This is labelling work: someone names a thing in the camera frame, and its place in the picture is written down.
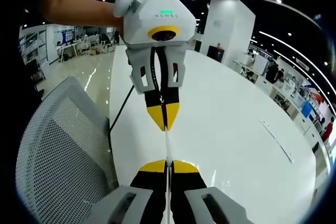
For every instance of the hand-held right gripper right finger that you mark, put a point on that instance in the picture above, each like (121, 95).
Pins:
(191, 197)

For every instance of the white square pillar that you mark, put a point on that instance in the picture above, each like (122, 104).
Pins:
(231, 24)

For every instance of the blue box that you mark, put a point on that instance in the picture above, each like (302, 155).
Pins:
(307, 110)

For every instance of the row of white counters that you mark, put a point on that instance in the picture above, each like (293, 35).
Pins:
(296, 103)

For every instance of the grey mesh office chair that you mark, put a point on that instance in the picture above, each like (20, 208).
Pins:
(65, 150)

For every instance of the transparent food packaging bag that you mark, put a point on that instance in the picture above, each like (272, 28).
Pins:
(219, 179)
(168, 150)

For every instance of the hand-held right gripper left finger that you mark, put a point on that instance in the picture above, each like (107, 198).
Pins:
(147, 197)

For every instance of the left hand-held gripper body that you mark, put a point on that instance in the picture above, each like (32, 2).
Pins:
(157, 14)

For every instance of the black chair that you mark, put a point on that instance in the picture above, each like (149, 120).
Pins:
(215, 53)

